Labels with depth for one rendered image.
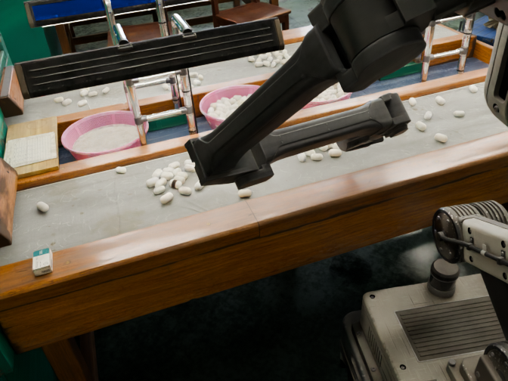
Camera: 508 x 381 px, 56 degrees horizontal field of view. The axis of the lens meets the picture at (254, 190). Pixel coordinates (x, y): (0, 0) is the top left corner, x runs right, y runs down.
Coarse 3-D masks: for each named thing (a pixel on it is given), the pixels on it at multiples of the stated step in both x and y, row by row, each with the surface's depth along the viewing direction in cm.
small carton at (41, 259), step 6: (36, 252) 103; (42, 252) 103; (48, 252) 103; (36, 258) 102; (42, 258) 102; (48, 258) 102; (36, 264) 100; (42, 264) 100; (48, 264) 100; (36, 270) 99; (42, 270) 100; (48, 270) 100
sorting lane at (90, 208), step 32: (448, 96) 159; (480, 96) 158; (416, 128) 144; (448, 128) 143; (480, 128) 142; (160, 160) 138; (288, 160) 134; (320, 160) 133; (352, 160) 132; (384, 160) 131; (32, 192) 130; (64, 192) 129; (96, 192) 128; (128, 192) 127; (192, 192) 125; (224, 192) 124; (256, 192) 123; (32, 224) 119; (64, 224) 118; (96, 224) 117; (128, 224) 116; (0, 256) 110; (32, 256) 109
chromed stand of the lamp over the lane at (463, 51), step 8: (472, 16) 156; (432, 24) 153; (472, 24) 158; (432, 32) 155; (464, 32) 161; (432, 40) 156; (464, 40) 162; (464, 48) 163; (424, 56) 160; (432, 56) 160; (440, 56) 161; (464, 56) 164; (424, 64) 161; (464, 64) 167; (424, 72) 163; (456, 72) 169; (424, 80) 164
